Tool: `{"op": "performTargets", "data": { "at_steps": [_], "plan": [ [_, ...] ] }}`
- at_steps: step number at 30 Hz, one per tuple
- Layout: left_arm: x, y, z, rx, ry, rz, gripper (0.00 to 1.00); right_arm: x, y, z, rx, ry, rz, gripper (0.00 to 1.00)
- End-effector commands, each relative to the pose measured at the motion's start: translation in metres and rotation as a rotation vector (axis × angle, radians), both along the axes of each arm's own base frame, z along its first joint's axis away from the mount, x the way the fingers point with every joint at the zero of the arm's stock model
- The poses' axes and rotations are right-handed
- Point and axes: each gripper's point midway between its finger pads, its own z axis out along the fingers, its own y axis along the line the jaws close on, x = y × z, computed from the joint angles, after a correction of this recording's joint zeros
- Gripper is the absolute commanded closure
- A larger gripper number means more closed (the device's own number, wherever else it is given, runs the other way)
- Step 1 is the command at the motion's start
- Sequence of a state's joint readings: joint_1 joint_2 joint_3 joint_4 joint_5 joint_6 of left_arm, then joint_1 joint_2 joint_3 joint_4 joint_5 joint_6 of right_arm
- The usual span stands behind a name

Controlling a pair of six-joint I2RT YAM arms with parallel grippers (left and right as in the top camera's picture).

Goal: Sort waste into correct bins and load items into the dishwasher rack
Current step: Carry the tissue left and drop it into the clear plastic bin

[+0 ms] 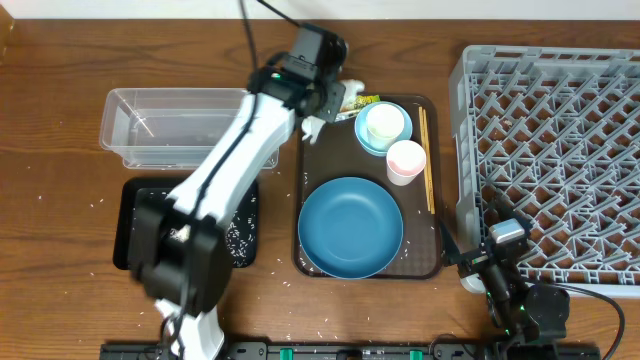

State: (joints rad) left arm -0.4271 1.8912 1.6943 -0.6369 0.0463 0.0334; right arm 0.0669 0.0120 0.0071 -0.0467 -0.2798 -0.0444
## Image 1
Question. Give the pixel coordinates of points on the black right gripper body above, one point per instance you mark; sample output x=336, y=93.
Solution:
x=475, y=261

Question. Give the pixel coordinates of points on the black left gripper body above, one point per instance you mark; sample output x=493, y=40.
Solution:
x=328, y=93

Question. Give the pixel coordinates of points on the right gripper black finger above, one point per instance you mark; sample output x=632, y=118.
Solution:
x=501, y=212
x=451, y=254

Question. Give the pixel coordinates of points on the white tissue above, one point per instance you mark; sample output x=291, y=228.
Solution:
x=311, y=126

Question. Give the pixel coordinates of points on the yellow green snack wrapper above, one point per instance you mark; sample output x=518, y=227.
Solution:
x=353, y=108

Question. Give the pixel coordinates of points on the cream white cup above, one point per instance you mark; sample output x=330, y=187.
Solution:
x=384, y=124

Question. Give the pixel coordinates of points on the dark blue plate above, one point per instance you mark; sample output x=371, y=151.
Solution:
x=350, y=228

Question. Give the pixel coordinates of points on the pink cup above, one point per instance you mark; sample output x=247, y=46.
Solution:
x=405, y=160

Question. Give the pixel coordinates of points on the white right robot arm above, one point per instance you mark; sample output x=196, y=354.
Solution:
x=533, y=317

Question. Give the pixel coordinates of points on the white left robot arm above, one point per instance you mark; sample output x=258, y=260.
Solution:
x=177, y=250

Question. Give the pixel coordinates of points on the grey dishwasher rack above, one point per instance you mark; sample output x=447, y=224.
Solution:
x=554, y=134

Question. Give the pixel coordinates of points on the clear plastic waste bin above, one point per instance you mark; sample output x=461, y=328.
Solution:
x=167, y=128

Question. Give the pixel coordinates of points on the black waste tray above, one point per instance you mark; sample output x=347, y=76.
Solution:
x=241, y=235

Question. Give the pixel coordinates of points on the wooden chopstick right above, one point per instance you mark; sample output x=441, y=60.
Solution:
x=428, y=175

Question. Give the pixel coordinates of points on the light blue small bowl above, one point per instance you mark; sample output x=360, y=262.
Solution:
x=360, y=127

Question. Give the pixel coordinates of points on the dark brown serving tray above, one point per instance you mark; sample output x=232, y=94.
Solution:
x=338, y=153

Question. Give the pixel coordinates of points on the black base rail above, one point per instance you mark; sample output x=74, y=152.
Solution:
x=263, y=351

